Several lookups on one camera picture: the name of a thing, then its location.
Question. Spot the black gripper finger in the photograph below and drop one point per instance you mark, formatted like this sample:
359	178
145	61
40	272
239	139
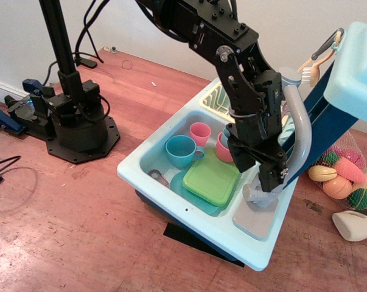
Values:
272	174
240	155

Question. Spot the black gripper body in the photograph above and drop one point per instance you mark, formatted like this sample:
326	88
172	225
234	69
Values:
256	110

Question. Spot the grey faucet lever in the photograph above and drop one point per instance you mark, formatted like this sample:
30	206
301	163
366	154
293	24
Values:
252	192

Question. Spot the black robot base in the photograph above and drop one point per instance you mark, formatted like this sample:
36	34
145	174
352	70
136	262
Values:
72	134

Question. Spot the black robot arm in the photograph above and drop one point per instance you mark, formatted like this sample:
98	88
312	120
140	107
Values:
212	30

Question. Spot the pink toy bowl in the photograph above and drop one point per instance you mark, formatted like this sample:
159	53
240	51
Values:
222	152

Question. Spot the green square toy plate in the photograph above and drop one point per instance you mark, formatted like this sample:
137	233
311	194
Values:
212	180

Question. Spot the pink toy cup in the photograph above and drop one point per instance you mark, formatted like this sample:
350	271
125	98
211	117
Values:
200	133

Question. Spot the yellow toy dish rack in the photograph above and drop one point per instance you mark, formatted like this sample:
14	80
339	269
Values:
216	101

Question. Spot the light blue toy sink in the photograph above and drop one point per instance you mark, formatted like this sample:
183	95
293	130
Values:
240	230

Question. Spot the grey toy faucet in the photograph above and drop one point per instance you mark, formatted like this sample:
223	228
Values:
291	79

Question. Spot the teal toy mug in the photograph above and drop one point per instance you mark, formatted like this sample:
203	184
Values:
182	150

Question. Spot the mesh bag of toy food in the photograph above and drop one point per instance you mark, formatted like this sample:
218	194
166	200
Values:
341	173

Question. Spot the teal round toy plate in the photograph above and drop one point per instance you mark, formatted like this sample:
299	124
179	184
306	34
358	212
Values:
176	185

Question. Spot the toy dish brush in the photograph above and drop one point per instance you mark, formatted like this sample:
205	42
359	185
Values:
305	71

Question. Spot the tan toy spoon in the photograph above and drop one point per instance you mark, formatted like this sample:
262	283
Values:
315	69

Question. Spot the brown toy utensil in sink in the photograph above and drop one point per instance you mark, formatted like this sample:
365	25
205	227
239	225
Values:
157	175

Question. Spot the cream toy bottle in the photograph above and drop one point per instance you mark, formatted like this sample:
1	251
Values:
351	225

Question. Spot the light blue toy shelf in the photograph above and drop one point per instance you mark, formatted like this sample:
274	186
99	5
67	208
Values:
347	85

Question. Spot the grey hanging toy utensil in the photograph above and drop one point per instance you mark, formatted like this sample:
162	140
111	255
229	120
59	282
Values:
327	44

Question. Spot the blue clamp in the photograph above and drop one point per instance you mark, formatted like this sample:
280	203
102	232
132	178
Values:
9	123

